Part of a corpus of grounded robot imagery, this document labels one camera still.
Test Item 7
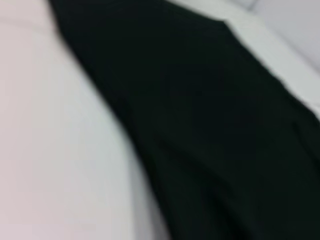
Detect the black shirt with FREE print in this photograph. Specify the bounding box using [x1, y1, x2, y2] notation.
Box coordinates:
[48, 0, 320, 240]

